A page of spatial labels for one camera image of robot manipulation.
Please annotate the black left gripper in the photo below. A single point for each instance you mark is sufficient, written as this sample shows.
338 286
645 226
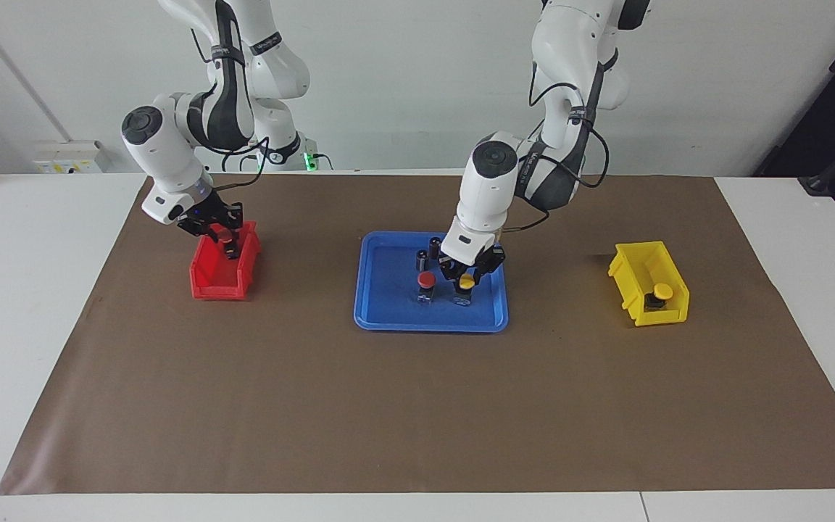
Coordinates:
472 270

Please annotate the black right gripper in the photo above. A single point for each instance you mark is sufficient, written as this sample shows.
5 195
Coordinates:
211 217

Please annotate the yellow push button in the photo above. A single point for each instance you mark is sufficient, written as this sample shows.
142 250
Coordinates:
662 291
467 282

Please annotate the red push button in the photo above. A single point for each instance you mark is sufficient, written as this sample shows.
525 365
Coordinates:
426 280
224 235

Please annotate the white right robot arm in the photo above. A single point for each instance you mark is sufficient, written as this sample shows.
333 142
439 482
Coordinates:
164 152

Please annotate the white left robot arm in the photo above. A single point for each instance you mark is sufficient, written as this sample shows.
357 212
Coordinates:
490 188

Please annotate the blue plastic tray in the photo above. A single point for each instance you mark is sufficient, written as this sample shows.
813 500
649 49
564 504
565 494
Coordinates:
388 312

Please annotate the red plastic bin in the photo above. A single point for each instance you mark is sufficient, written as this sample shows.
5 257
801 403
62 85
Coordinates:
207 279

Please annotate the black cylindrical capacitor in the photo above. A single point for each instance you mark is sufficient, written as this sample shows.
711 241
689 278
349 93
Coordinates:
433 245
423 258

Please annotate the brown paper mat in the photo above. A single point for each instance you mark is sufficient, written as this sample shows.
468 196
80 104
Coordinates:
417 413

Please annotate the yellow plastic bin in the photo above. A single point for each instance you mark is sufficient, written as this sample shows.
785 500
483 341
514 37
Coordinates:
624 286

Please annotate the white wall outlet box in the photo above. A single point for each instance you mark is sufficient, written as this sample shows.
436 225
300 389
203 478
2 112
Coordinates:
69 158

